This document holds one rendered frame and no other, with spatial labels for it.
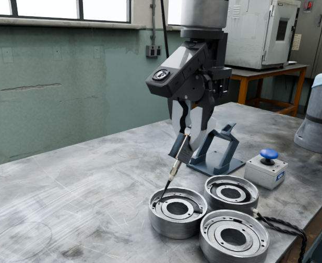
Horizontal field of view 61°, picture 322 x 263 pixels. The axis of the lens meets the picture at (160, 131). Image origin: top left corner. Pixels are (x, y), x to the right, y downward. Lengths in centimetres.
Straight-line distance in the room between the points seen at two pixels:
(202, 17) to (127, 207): 37
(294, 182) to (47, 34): 169
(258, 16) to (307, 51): 174
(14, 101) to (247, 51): 200
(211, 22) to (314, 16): 394
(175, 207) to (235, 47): 242
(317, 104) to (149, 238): 65
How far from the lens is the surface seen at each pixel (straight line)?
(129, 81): 237
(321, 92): 93
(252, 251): 46
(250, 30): 278
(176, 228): 47
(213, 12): 46
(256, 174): 68
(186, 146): 50
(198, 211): 51
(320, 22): 434
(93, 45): 215
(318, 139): 94
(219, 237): 47
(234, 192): 60
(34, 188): 65
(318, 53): 434
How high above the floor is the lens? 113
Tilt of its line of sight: 21 degrees down
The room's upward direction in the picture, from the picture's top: 2 degrees clockwise
